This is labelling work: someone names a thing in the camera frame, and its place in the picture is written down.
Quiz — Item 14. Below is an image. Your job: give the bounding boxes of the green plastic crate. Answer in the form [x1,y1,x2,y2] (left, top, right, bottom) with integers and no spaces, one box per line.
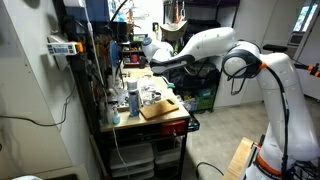
[194,87,218,113]

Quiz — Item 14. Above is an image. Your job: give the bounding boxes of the small wooden box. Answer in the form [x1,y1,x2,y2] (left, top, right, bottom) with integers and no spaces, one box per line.
[114,99,131,113]

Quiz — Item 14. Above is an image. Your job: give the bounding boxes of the beige hat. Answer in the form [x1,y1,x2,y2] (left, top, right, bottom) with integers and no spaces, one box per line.
[160,20,189,43]

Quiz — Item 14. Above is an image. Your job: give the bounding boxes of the grey wall cable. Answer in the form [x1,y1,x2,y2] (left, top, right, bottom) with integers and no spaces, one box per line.
[0,81,78,128]

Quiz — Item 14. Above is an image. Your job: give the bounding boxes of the wooden top workbench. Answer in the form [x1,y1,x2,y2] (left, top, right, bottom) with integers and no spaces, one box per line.
[96,66,201,180]

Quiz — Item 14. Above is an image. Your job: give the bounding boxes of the light wooden plank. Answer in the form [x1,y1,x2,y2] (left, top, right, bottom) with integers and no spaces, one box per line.
[222,136,255,180]

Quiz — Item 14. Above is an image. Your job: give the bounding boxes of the white bottle blue label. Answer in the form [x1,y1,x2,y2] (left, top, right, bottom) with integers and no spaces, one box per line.
[126,79,143,118]

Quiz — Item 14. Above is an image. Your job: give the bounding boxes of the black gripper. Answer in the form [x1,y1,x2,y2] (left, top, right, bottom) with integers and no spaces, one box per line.
[150,61,169,77]

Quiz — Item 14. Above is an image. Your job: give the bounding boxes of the clear plastic bags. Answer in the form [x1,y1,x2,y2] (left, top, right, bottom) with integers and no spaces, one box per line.
[137,73,163,105]

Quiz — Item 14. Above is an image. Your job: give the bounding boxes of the dark blue suitcase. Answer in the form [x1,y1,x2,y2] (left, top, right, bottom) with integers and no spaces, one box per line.
[184,18,223,35]

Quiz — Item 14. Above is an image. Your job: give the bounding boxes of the black cable bundle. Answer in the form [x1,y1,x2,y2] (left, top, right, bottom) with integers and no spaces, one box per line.
[293,156,320,180]

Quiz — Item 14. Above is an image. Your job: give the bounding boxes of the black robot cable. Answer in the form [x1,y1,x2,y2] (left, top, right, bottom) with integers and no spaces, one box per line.
[229,49,291,180]

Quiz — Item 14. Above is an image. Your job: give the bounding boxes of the white door with window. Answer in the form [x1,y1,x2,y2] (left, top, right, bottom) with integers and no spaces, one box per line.
[281,0,320,101]

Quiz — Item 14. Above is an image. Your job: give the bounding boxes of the green and white brush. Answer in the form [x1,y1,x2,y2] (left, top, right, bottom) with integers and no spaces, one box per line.
[160,75,176,90]

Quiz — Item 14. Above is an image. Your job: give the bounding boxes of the wooden cubby organizer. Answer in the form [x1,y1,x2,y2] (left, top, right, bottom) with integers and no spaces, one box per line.
[120,33,150,69]

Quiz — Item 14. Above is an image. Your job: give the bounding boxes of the white power strip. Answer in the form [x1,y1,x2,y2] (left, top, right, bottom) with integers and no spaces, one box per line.
[45,34,84,57]

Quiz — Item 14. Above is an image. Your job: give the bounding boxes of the grey plastic basket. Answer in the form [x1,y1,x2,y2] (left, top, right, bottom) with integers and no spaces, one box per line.
[181,96,200,113]

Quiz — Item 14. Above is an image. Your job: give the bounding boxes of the brown wooden board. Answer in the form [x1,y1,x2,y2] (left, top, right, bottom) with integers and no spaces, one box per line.
[138,99,180,121]

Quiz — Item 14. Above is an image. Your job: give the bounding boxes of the black metal shelving rack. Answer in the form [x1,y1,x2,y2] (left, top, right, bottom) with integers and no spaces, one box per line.
[161,0,242,113]

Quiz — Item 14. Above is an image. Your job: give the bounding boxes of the black tool tray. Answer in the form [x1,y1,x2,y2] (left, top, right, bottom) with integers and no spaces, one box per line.
[185,113,201,133]

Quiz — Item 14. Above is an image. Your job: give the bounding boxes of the black cylinder cup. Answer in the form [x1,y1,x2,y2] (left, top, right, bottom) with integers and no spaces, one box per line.
[138,55,148,70]

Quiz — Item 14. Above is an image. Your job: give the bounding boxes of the white hanging cable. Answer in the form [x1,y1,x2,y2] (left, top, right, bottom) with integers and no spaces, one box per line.
[81,0,131,169]

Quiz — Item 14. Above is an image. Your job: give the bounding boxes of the white storage bin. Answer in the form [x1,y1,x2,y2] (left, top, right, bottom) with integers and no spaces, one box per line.
[153,141,184,172]
[109,143,156,180]

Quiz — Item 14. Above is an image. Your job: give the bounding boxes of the small blue bottle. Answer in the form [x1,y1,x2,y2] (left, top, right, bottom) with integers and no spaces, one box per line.
[111,105,122,126]

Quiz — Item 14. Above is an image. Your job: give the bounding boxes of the black floor cable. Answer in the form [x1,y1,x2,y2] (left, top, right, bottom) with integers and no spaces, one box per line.
[194,161,225,180]

